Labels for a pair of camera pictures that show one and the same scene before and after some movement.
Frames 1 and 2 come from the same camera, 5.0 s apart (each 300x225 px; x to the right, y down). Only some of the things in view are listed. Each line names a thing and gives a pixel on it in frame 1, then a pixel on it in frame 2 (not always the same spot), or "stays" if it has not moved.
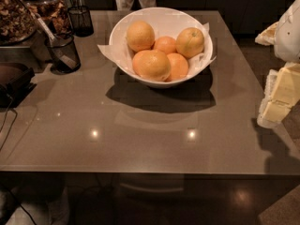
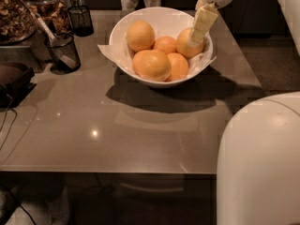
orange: (189, 42) stays
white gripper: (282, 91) to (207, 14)
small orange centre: (166, 44) stays
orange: (140, 36) stays
